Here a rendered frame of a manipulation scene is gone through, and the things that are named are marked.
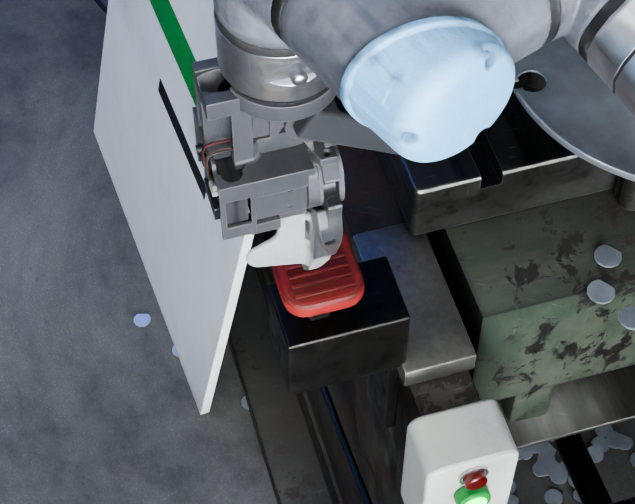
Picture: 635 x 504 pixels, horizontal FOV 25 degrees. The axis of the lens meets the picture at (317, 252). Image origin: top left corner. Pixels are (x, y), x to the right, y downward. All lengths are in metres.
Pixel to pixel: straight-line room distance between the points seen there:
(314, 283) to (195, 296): 0.76
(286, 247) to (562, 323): 0.32
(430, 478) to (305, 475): 0.67
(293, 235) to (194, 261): 0.79
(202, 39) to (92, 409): 0.52
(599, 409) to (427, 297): 0.40
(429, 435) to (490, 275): 0.15
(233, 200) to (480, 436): 0.33
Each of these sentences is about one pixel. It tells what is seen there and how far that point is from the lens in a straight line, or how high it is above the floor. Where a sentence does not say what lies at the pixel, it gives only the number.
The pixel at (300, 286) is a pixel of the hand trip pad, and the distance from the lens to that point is 1.03.
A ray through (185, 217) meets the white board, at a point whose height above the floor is 0.21.
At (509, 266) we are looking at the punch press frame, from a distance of 1.19.
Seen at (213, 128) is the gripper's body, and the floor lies 0.93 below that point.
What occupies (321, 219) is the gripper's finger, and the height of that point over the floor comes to 0.87.
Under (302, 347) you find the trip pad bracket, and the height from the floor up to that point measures 0.70.
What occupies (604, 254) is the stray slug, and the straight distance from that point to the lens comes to 1.21.
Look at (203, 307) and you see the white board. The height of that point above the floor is 0.15.
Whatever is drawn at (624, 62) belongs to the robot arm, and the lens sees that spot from 0.76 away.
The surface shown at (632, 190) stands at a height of 0.68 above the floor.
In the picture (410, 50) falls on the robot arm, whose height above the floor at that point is 1.11.
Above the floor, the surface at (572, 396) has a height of 0.31.
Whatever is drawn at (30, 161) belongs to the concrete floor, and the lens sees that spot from 2.12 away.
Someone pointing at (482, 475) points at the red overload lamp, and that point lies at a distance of 1.12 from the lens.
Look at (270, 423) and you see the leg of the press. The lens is 1.81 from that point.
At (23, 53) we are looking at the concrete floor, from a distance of 2.26.
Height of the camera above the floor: 1.61
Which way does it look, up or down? 54 degrees down
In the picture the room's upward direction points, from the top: straight up
